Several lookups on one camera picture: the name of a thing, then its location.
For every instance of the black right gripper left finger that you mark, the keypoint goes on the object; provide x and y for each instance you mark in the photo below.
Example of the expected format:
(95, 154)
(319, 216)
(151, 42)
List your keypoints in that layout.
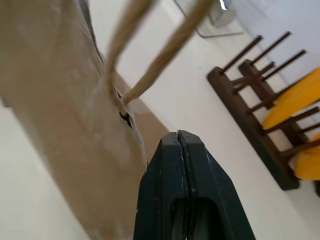
(160, 180)

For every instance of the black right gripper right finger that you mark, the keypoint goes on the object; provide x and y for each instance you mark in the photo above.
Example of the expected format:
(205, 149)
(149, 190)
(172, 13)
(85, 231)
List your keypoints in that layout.
(212, 180)

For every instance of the brown paper bag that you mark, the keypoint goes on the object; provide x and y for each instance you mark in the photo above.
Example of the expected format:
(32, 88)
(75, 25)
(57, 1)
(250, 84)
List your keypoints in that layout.
(65, 105)

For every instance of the dark wooden peg rack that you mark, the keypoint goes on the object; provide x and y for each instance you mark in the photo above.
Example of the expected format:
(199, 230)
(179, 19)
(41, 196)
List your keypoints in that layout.
(257, 100)

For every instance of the yellow plate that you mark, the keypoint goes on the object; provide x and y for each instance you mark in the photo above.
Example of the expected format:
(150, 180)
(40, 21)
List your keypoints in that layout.
(308, 162)
(292, 100)

